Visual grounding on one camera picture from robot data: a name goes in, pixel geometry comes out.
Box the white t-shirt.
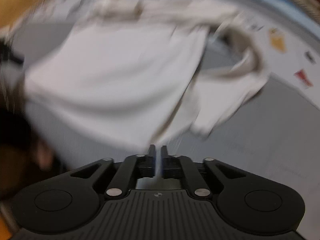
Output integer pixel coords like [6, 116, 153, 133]
[23, 0, 268, 150]

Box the grey patterned bed sheet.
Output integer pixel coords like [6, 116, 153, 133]
[13, 0, 319, 239]

